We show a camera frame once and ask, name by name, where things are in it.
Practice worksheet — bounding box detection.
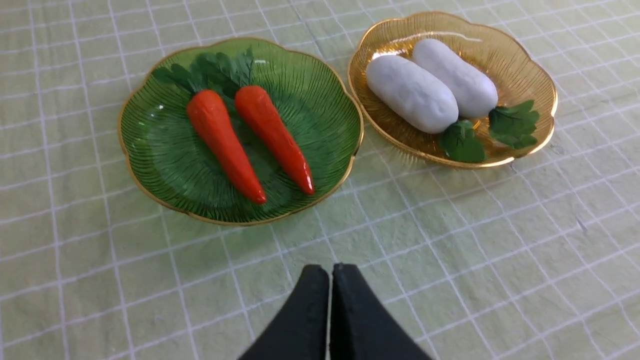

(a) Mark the orange carrot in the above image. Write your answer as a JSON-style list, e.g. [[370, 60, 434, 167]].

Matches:
[[197, 48, 315, 196], [151, 63, 267, 205]]

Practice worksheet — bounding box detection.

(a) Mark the green checked tablecloth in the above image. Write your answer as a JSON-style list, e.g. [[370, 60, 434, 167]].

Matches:
[[0, 0, 640, 360]]

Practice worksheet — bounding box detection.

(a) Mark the white radish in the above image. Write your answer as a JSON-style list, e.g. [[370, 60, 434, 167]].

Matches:
[[365, 55, 486, 163], [412, 38, 540, 150]]

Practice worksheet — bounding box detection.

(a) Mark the green glass plate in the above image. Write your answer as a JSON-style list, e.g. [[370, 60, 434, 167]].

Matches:
[[118, 37, 364, 226]]

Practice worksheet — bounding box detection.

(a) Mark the amber glass plate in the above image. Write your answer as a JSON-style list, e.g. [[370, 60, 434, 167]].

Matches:
[[347, 11, 558, 169]]

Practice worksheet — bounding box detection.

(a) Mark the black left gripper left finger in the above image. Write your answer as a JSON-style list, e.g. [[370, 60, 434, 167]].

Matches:
[[240, 264, 330, 360]]

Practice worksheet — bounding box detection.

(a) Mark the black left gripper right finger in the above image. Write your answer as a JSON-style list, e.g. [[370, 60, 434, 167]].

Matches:
[[329, 263, 431, 360]]

